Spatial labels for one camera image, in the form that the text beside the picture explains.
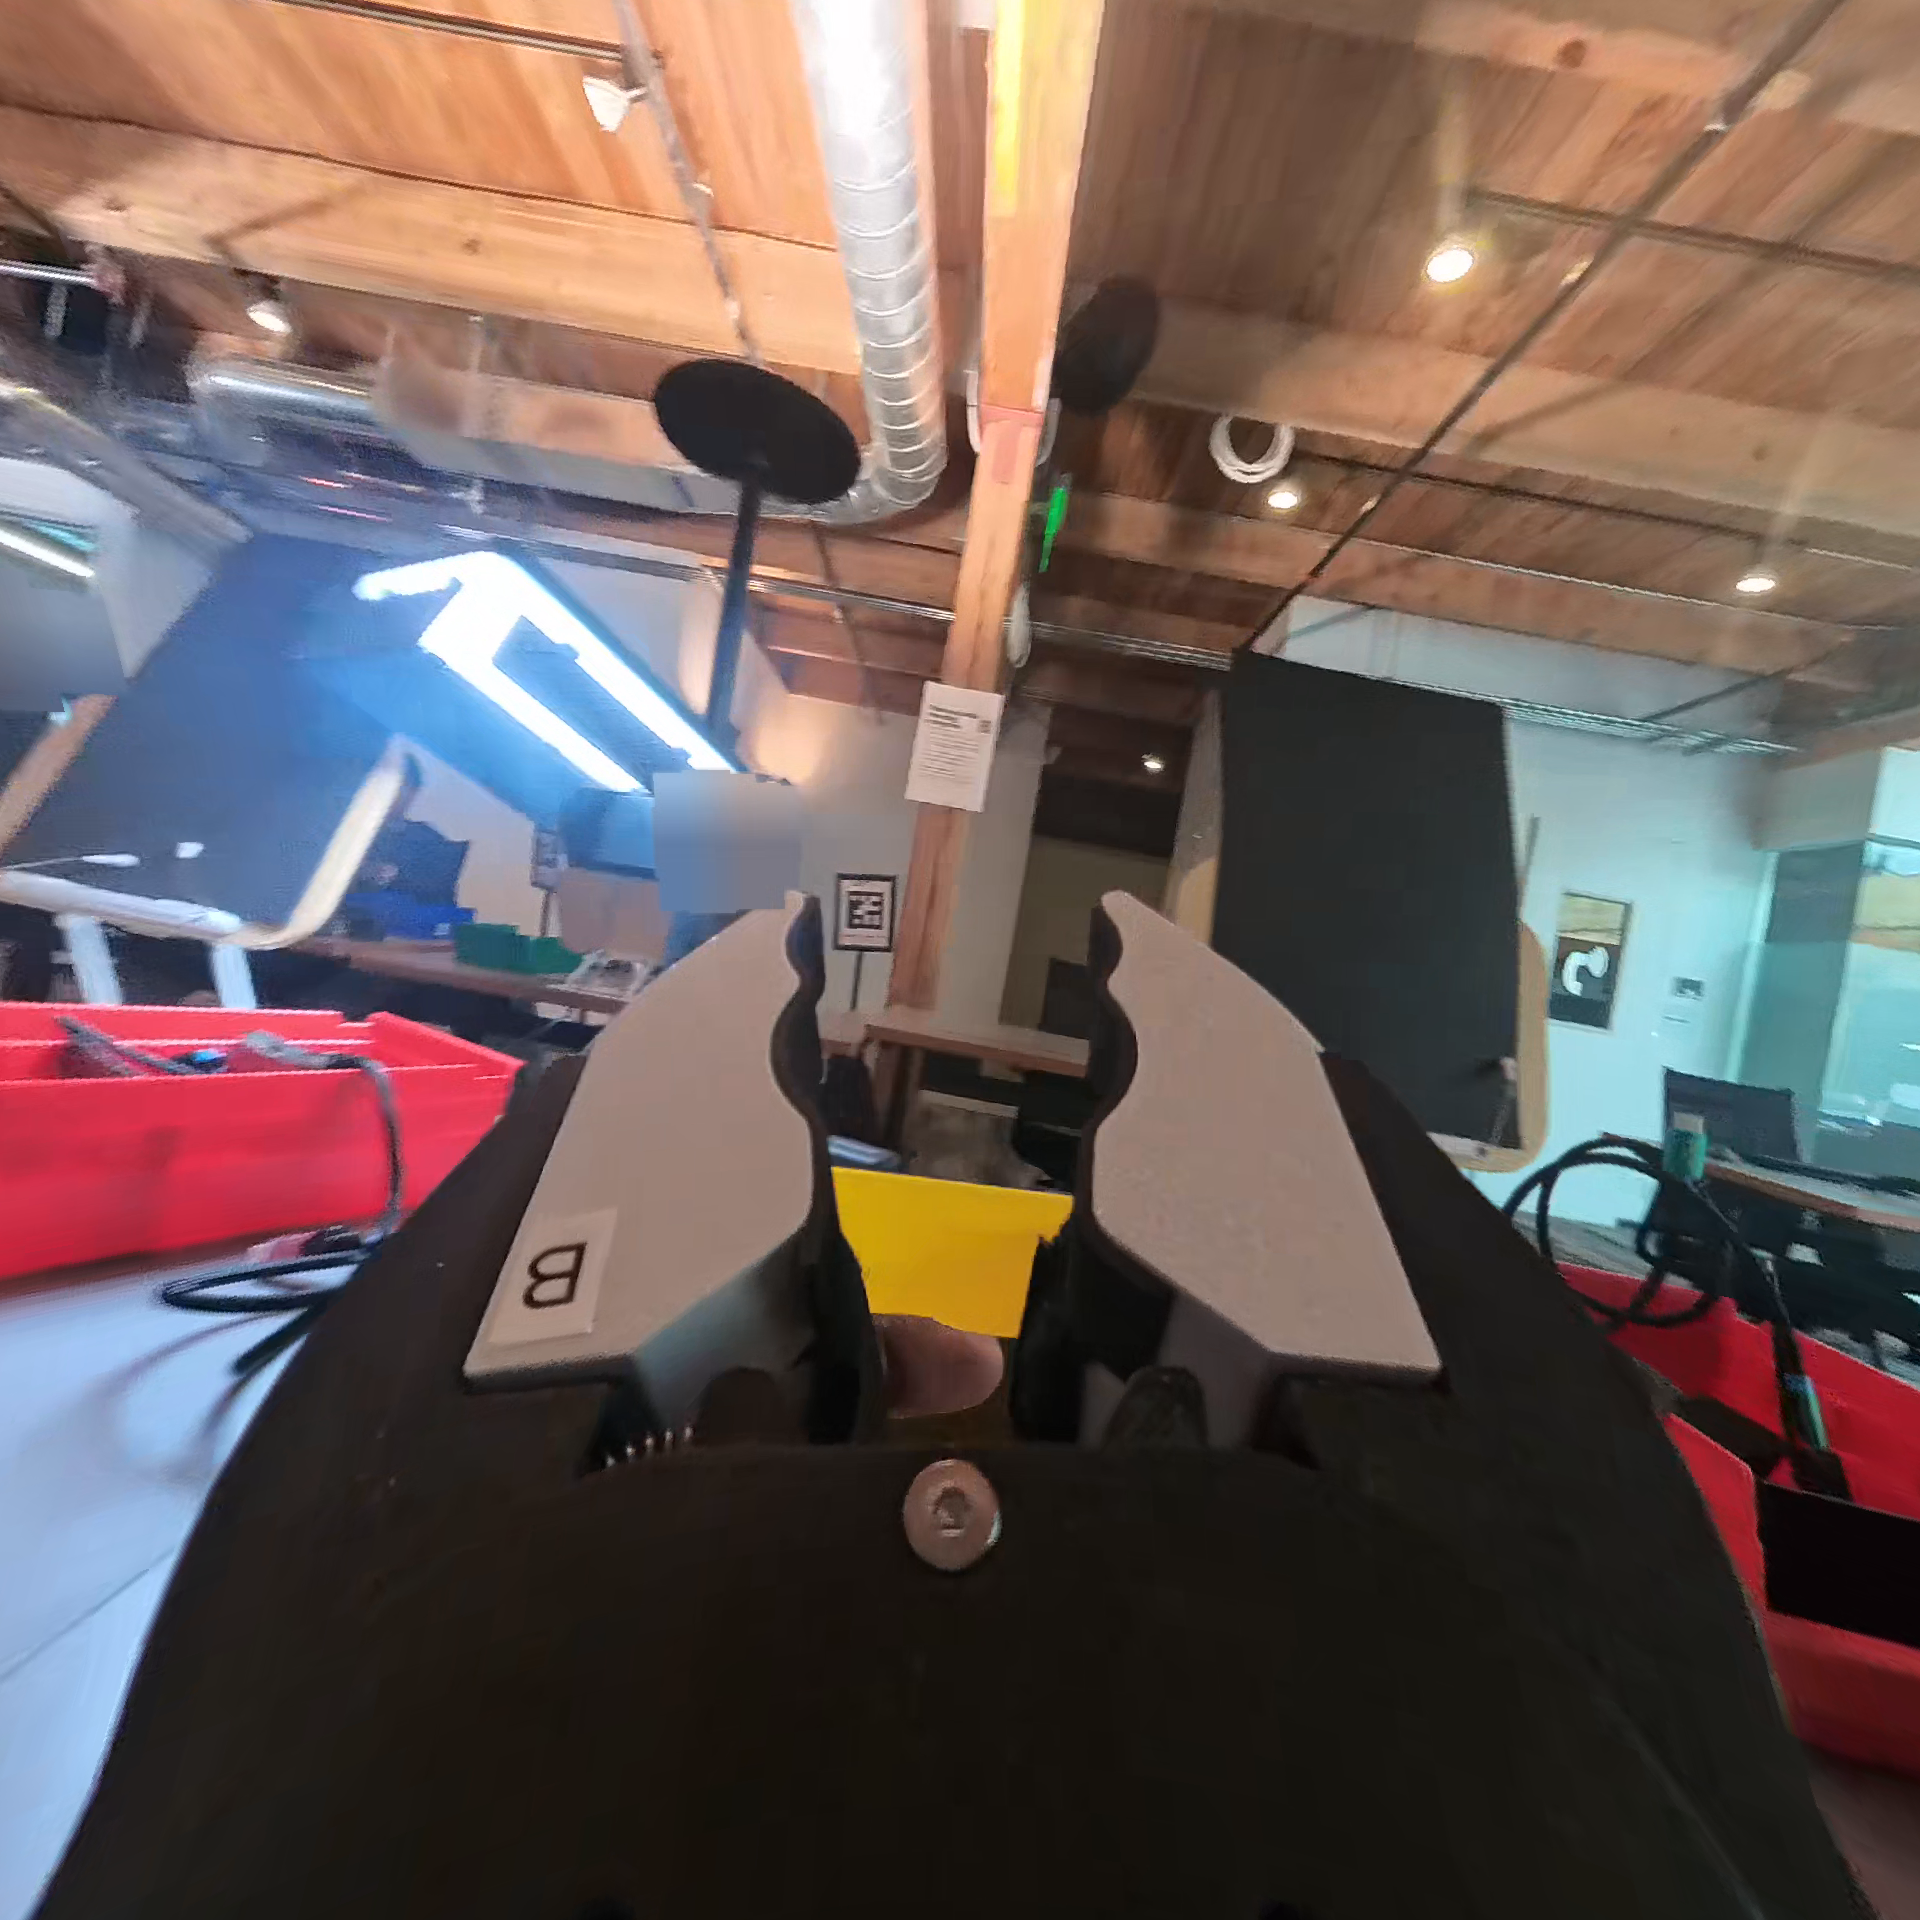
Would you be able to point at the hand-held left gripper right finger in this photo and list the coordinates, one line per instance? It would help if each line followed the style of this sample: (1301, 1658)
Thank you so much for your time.
(1244, 1171)

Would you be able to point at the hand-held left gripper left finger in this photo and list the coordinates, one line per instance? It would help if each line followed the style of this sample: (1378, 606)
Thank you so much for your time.
(676, 1142)

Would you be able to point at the yellow plastic bin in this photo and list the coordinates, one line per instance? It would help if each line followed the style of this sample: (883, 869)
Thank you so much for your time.
(945, 1245)

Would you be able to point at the red plastic bin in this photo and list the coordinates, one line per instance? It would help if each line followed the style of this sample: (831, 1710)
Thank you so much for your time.
(1862, 1695)
(182, 1171)

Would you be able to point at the person's left hand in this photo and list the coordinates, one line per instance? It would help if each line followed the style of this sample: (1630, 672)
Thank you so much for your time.
(942, 1366)

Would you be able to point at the green plastic bin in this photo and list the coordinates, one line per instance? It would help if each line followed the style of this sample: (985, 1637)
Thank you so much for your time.
(518, 949)

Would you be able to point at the tall black panel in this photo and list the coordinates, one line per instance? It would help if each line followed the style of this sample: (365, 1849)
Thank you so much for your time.
(1350, 902)

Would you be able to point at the black and white fiducial tag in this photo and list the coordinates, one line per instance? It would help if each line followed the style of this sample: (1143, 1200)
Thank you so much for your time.
(867, 913)

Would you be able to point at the blue plastic bin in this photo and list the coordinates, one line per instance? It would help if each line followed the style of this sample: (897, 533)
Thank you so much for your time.
(399, 917)

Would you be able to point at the white paper notice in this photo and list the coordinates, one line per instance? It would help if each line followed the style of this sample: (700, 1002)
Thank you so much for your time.
(955, 751)

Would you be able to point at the black computer monitor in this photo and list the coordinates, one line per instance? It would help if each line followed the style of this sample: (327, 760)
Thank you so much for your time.
(1733, 1118)

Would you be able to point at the LED light panel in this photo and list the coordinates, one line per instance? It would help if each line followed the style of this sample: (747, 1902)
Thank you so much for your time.
(494, 630)

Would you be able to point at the black panel with wooden rim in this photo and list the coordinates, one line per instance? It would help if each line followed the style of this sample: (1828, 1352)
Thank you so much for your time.
(196, 751)

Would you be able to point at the black bin divider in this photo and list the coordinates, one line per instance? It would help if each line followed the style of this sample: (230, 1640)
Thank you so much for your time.
(1846, 1553)

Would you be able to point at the black round disc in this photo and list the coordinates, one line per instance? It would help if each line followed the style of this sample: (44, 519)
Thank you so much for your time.
(1108, 345)

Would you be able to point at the wall poster with phone icon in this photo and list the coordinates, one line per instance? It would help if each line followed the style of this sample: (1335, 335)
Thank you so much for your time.
(1589, 960)

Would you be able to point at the silver ventilation duct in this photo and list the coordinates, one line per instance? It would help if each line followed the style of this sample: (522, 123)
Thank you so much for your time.
(878, 225)

